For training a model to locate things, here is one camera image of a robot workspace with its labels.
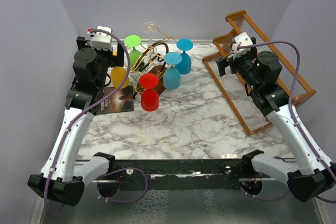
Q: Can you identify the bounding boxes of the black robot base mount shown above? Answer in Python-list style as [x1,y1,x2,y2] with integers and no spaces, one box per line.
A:
[97,159,268,191]

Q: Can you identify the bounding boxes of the green plastic goblet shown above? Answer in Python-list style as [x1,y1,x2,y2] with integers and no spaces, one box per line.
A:
[124,35,141,69]

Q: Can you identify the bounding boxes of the yellow plastic goblet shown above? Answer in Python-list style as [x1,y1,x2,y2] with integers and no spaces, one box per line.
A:
[110,67,127,88]

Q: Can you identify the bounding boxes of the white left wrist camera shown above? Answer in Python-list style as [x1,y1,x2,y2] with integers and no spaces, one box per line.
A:
[87,28,112,51]

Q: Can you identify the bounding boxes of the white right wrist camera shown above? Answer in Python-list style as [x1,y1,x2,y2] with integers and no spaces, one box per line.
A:
[230,32,253,60]

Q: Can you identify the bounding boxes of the red plastic goblet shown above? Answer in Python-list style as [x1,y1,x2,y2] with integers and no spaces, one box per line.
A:
[139,73,160,112]

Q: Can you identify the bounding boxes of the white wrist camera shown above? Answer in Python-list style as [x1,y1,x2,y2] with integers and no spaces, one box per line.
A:
[87,28,112,51]
[230,32,253,60]

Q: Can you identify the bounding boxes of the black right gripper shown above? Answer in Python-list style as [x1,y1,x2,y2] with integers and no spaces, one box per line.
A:
[216,48,260,90]

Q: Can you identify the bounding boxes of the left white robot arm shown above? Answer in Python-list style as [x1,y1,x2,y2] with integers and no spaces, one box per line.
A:
[28,33,124,206]

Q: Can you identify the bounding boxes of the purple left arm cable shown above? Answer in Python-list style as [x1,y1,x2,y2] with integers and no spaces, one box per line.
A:
[43,30,148,217]

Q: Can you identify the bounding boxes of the gold wire wine glass rack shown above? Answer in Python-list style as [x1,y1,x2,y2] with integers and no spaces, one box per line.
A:
[131,25,177,100]

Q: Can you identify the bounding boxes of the clear wine glass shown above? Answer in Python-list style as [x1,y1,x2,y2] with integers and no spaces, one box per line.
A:
[142,22,156,48]

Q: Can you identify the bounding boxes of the wooden ribbed glass divider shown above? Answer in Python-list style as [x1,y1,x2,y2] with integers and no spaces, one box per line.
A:
[202,10,317,137]

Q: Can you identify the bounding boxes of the blue plastic goblet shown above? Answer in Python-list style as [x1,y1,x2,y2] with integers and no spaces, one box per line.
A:
[163,52,182,90]
[176,38,194,75]

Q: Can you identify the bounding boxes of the dark book three days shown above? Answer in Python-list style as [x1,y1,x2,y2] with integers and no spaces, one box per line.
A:
[97,86,134,115]

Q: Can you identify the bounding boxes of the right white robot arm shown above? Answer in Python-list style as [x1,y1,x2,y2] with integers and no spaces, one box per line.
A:
[215,48,335,202]

